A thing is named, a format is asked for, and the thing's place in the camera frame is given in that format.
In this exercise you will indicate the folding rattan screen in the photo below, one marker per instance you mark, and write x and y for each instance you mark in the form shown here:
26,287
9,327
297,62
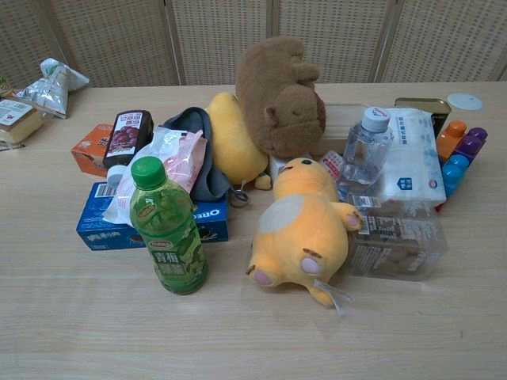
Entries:
253,39

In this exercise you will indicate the green tea bottle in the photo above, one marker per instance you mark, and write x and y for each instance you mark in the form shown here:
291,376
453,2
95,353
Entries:
170,233

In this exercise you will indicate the white tissue pack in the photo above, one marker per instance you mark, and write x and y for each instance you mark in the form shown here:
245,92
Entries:
414,166

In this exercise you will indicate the red white labelled packet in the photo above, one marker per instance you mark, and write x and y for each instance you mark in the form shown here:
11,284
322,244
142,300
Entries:
332,164

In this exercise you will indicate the white round lid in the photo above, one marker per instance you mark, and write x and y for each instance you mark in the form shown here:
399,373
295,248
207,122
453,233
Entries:
465,101

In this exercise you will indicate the blue toy block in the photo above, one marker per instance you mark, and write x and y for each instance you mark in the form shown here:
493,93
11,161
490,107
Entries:
453,172

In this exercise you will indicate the yellow mango plush toy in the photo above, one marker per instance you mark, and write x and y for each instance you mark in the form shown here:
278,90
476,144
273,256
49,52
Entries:
231,146

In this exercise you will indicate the clear water bottle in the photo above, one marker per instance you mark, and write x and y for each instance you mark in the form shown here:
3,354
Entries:
366,158

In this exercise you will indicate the orange toy block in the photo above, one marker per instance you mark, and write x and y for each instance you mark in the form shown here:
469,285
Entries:
451,136

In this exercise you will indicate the gold metal tin can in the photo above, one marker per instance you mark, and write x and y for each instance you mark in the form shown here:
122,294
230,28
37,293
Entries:
433,107

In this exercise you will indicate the brown capybara plush toy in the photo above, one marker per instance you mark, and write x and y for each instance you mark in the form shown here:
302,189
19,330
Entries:
277,107

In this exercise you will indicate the pink white snack bag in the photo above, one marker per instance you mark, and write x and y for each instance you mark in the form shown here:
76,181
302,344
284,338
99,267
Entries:
180,158

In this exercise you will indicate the grey cloth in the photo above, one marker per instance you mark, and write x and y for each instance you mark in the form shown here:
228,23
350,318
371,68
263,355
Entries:
206,174

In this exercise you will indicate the silver crumpled snack bag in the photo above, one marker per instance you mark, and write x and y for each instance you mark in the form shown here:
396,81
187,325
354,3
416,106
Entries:
53,89

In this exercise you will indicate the clear plastic cookie box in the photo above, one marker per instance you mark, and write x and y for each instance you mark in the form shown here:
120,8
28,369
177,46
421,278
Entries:
400,245

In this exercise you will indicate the orange cardboard box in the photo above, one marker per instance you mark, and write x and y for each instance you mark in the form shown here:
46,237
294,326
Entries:
89,152

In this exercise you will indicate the yellow duck plush toy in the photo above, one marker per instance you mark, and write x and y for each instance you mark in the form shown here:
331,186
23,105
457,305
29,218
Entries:
305,233

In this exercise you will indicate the bread pack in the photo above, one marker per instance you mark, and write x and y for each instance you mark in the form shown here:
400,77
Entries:
17,120

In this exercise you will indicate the dark grape juice pouch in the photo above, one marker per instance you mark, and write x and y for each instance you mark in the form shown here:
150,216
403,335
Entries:
126,140

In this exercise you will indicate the purple toy block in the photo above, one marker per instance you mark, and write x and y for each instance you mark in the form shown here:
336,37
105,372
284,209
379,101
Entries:
469,144

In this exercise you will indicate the blue Oreo cookie box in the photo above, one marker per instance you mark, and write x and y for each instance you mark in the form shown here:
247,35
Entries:
214,223

